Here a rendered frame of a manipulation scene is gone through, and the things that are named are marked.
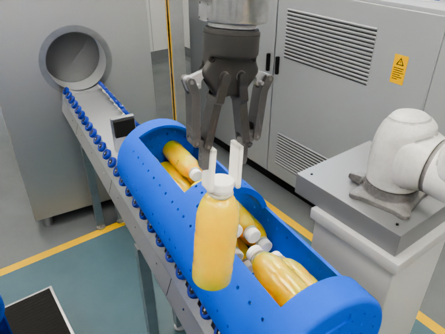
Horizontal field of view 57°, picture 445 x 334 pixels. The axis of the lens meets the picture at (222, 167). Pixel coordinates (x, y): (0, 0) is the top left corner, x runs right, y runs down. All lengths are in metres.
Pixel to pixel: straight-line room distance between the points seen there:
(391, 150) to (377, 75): 1.20
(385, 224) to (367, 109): 1.29
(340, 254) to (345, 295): 0.59
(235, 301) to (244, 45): 0.50
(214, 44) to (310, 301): 0.47
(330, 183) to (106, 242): 1.79
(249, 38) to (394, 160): 0.75
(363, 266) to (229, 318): 0.59
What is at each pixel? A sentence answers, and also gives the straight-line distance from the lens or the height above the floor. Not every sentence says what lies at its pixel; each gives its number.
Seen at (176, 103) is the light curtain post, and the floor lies 1.03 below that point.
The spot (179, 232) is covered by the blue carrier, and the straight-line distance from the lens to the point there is 0.99.
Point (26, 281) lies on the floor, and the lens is 2.70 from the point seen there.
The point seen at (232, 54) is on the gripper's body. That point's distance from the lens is 0.53.
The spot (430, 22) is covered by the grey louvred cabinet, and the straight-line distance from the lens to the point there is 2.18.
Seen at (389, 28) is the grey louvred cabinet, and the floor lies 1.33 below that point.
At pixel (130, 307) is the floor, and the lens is 2.38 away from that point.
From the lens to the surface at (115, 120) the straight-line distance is 1.77.
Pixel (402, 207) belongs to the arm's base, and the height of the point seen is 1.10.
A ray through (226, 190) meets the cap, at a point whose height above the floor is 1.45.
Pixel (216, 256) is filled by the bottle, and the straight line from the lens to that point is 0.67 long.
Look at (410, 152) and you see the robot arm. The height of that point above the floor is 1.28.
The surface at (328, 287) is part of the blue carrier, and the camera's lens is 0.79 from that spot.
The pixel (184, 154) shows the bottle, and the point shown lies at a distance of 1.32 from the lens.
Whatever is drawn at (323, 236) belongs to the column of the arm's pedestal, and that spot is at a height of 0.91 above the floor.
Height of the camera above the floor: 1.80
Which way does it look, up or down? 32 degrees down
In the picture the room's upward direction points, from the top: straight up
